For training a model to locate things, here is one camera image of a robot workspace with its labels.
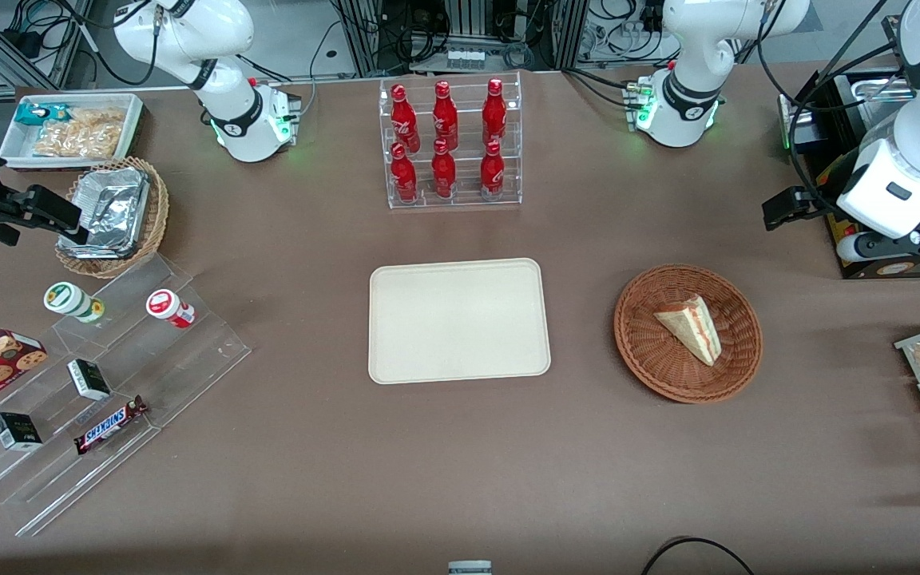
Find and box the clear acrylic bottle rack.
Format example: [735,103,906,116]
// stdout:
[379,72,523,210]

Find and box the white cup red lid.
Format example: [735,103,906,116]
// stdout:
[146,289,196,329]

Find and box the round brown wicker basket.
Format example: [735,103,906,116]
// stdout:
[613,264,763,403]

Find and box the teal snack packet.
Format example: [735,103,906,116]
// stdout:
[14,104,69,126]

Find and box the clear bag of chips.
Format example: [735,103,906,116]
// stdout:
[33,121,119,158]
[61,107,127,133]

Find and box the brown snickers bar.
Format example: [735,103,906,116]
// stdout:
[73,396,149,455]

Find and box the white cup green lid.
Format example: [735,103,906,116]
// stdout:
[44,282,105,323]

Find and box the clear acrylic stepped stand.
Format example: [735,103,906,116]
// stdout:
[0,254,252,537]

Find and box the oval light wicker basket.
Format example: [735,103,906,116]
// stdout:
[55,157,170,280]

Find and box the black cable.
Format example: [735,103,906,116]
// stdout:
[640,537,755,575]

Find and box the small black box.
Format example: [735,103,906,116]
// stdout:
[67,359,112,401]
[0,412,43,452]

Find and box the steel food pan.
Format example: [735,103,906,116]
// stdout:
[847,76,910,109]

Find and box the aluminium frame profile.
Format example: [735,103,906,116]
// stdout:
[0,0,97,90]

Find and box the aluminium foil container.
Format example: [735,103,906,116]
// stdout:
[58,166,151,258]

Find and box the metal equipment rack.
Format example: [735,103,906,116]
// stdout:
[331,0,589,78]

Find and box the triangular sandwich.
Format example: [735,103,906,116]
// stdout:
[653,295,723,367]

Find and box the small grey metal box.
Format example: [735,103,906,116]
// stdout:
[778,93,822,154]

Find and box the red cola bottle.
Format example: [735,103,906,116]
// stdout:
[433,81,459,150]
[391,84,421,153]
[431,139,457,199]
[481,141,506,200]
[391,143,418,203]
[482,78,507,145]

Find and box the white plastic bin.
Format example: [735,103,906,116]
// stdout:
[0,93,145,170]

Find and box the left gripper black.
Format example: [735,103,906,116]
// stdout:
[762,186,839,233]

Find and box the cream plastic tray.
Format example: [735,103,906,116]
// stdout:
[369,258,551,385]

